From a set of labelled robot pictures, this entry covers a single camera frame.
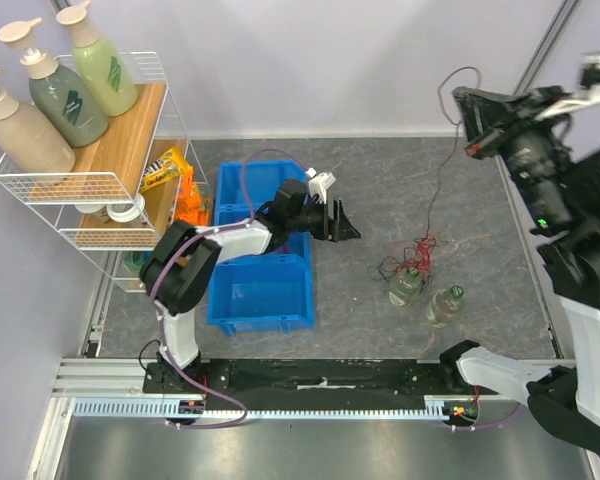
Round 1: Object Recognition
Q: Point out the white wire shelf rack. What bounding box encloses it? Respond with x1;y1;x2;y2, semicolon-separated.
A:
0;52;212;293

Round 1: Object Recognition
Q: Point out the green blue box on shelf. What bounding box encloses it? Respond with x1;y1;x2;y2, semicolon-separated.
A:
123;251;150;274

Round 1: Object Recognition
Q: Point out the yellow candy bag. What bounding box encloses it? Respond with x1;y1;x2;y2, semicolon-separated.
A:
139;147;192;193

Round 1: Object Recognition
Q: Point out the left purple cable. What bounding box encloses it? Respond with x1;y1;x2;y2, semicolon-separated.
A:
147;148;314;429

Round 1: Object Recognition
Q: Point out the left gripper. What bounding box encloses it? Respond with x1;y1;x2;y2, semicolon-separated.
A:
288;197;361;244

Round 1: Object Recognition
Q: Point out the aluminium corner post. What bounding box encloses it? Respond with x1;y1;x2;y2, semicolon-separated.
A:
513;0;582;95

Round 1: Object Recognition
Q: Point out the orange plastic object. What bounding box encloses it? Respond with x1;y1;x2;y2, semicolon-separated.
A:
174;169;211;226

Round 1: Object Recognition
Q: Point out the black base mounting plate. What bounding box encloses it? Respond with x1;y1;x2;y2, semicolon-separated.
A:
142;357;499;411

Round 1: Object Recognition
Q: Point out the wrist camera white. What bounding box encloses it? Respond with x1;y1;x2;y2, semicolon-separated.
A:
535;51;600;121
305;168;336;204

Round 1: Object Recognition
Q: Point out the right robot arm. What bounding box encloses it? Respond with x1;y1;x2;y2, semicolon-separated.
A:
437;86;600;455

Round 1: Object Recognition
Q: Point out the red black wire bundle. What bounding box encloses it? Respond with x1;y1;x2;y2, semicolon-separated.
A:
367;234;449;286

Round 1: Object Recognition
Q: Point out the white slotted cable duct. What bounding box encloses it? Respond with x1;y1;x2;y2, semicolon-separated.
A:
73;396;449;421

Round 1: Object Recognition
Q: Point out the glass bottle green cap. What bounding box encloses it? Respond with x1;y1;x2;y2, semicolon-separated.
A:
388;266;423;307
425;285;464;328

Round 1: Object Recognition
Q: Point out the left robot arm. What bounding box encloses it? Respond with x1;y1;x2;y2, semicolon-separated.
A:
140;174;361;393

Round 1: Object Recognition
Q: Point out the white jar on shelf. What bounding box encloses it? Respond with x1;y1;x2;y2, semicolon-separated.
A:
106;193;148;228

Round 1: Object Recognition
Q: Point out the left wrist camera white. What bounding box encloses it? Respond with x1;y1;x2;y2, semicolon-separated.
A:
305;168;336;204

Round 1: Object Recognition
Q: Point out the blue three-compartment bin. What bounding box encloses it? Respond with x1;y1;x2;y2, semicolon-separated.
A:
206;159;316;336

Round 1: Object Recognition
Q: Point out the left glass bottle green cap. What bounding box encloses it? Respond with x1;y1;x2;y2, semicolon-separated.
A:
388;266;423;307

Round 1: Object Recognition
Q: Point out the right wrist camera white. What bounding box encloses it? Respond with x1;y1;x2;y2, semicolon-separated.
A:
535;51;600;121

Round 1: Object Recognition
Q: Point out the beige pump bottle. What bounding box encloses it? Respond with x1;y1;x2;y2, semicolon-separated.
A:
0;87;75;174

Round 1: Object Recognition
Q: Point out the light green pump bottle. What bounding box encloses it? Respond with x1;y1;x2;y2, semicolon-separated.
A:
56;1;138;117

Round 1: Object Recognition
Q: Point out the dark green pump bottle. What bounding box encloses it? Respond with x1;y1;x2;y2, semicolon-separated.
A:
0;18;109;148

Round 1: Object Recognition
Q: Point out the right glass bottle green cap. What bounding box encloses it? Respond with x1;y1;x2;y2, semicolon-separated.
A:
425;285;464;328

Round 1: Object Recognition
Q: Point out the brown wire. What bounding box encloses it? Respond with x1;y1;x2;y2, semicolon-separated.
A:
424;66;483;241

